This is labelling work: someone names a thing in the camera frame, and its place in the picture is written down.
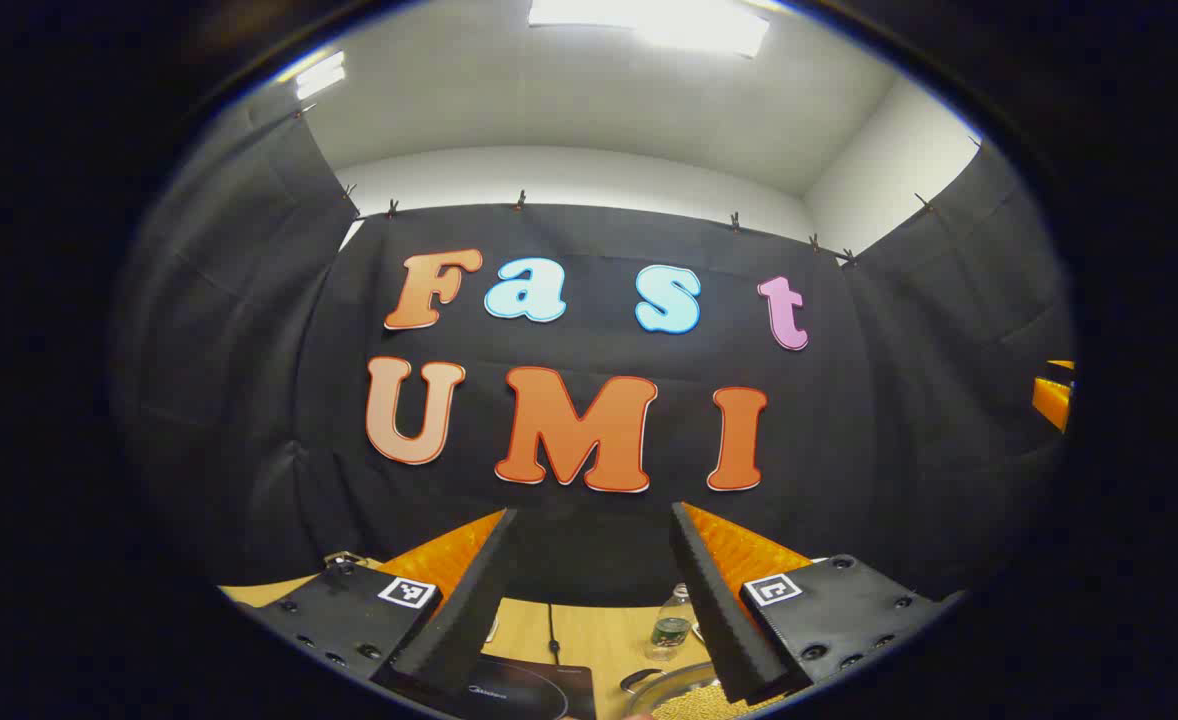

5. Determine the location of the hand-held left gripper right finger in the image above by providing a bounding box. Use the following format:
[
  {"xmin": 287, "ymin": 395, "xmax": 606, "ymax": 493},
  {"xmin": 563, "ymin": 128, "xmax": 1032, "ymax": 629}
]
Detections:
[{"xmin": 669, "ymin": 500, "xmax": 960, "ymax": 707}]

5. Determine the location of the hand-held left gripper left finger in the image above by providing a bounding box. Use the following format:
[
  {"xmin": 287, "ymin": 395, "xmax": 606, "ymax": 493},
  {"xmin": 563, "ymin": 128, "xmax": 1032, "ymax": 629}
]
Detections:
[{"xmin": 234, "ymin": 508, "xmax": 520, "ymax": 697}]

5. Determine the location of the steel pot with soybeans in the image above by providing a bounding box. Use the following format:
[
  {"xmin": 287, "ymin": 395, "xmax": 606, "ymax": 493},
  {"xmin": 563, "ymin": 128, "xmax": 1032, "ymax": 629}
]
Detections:
[{"xmin": 621, "ymin": 660, "xmax": 755, "ymax": 720}]

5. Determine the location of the black induction cooktop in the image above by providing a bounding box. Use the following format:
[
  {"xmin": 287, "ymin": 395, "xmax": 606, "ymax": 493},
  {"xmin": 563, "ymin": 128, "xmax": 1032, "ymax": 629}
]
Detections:
[{"xmin": 389, "ymin": 655, "xmax": 597, "ymax": 720}]

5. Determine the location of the clear plastic water bottle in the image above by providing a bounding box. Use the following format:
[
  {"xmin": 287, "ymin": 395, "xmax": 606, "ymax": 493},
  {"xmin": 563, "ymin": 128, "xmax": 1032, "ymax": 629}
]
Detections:
[{"xmin": 646, "ymin": 583, "xmax": 698, "ymax": 663}]

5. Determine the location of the large ceiling light panel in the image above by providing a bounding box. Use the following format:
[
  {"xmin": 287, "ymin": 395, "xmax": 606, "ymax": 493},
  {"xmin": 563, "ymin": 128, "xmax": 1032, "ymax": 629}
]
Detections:
[{"xmin": 527, "ymin": 0, "xmax": 772, "ymax": 58}]

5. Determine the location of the small ceiling light panel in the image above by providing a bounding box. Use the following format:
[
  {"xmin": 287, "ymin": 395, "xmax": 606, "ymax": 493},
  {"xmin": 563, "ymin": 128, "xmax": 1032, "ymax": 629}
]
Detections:
[{"xmin": 294, "ymin": 50, "xmax": 348, "ymax": 101}]

